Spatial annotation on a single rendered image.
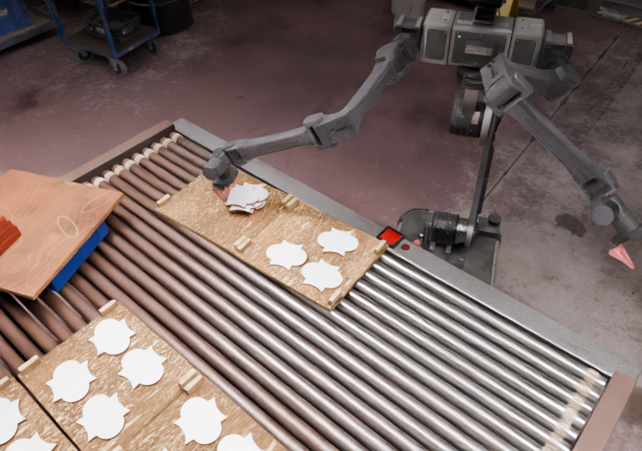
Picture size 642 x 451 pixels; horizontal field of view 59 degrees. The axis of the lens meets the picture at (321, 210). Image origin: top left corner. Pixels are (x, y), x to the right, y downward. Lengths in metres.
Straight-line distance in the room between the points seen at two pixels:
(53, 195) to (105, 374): 0.77
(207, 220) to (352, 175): 1.77
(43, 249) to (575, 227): 2.82
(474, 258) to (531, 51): 1.24
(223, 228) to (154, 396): 0.67
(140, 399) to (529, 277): 2.21
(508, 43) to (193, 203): 1.27
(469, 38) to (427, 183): 1.79
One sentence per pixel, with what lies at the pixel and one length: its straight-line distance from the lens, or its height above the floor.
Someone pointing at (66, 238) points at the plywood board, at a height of 1.04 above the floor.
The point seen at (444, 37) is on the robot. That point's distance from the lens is 2.08.
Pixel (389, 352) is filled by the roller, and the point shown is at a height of 0.92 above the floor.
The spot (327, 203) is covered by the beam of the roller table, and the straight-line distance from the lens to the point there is 2.19.
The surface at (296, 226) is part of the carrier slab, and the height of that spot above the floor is 0.94.
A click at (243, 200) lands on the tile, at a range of 2.13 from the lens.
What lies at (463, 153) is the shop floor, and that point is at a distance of 4.03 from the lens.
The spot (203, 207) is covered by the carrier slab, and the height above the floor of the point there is 0.94.
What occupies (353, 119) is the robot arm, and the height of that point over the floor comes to 1.42.
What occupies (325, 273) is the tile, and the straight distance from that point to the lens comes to 1.90.
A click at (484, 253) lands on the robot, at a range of 3.01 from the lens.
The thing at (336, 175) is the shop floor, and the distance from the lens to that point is 3.76.
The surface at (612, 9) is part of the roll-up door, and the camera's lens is 6.19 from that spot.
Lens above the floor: 2.38
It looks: 43 degrees down
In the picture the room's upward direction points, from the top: 2 degrees counter-clockwise
